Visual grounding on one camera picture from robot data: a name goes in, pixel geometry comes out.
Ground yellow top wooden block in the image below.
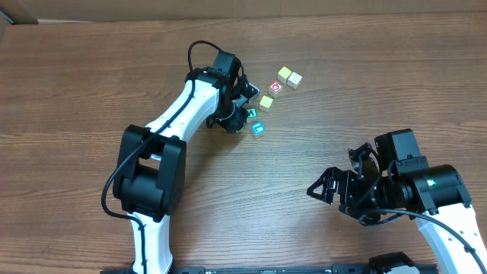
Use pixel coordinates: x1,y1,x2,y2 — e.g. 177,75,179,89
277,66,292,84

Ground green letter wooden block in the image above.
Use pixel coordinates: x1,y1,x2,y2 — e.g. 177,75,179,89
247,108,258,123

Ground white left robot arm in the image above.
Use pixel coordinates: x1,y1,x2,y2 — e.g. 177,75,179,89
104,68,260,273

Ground plain white wooden block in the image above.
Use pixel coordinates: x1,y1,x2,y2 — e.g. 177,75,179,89
287,72,302,89

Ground black aluminium rail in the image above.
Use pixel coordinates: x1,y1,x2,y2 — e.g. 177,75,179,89
100,262,441,274

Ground red circle wooden block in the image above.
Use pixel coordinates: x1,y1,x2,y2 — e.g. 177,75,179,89
269,81,283,98

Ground blue letter wooden block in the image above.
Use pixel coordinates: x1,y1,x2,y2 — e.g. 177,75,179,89
251,122,266,139

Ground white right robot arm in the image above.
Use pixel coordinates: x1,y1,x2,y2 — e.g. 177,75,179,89
307,141,486,273

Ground yellow wooden block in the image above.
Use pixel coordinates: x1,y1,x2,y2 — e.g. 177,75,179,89
259,96,274,112
277,66,292,84

